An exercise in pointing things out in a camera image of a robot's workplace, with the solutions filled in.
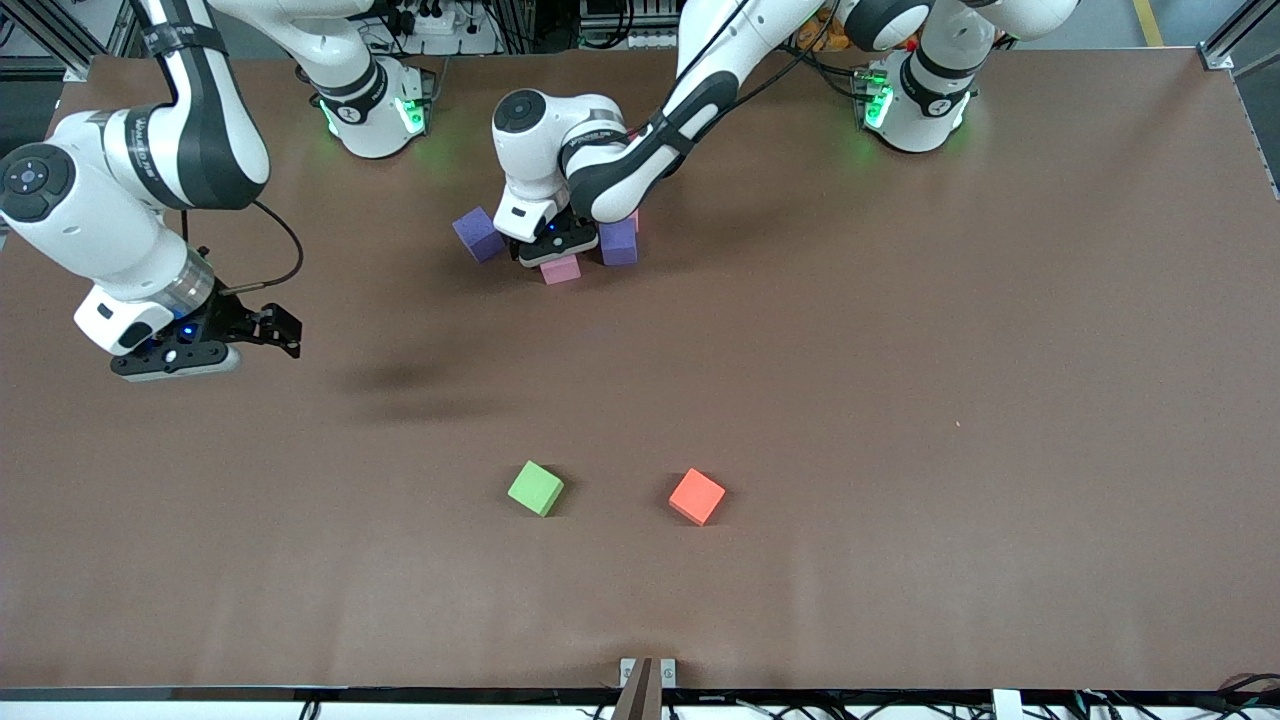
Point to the white power strip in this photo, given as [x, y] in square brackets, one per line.
[435, 18]
[640, 40]

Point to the orange foam cube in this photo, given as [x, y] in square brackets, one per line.
[697, 496]

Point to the metal table edge bracket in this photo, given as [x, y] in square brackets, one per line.
[668, 672]

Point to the green foam cube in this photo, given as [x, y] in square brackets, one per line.
[536, 488]

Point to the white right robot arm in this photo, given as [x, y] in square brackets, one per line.
[90, 220]

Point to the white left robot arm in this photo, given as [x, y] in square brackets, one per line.
[535, 140]

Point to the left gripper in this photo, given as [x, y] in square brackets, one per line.
[514, 249]

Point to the pile of orange objects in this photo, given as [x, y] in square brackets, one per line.
[825, 25]

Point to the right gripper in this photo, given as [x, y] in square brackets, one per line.
[236, 322]

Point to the purple foam cube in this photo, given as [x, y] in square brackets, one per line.
[618, 242]
[478, 235]

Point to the aluminium frame corner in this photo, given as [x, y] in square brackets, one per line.
[76, 72]
[1216, 57]

